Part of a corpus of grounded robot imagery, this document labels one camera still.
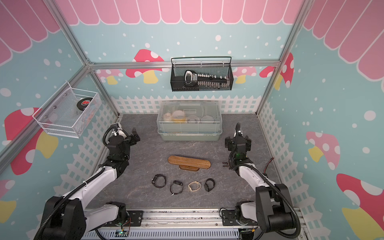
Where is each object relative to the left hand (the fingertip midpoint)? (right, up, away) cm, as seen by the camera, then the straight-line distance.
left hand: (127, 132), depth 83 cm
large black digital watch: (+15, -26, 0) cm, 30 cm away
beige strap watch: (+35, -31, -2) cm, 46 cm away
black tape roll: (-21, +15, -6) cm, 26 cm away
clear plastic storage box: (+34, +7, +12) cm, 37 cm away
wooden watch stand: (+35, -18, +2) cm, 39 cm away
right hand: (+63, -3, +5) cm, 63 cm away
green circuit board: (+3, -48, -12) cm, 50 cm away
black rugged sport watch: (+27, -32, +1) cm, 42 cm away
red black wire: (+88, -18, +13) cm, 91 cm away
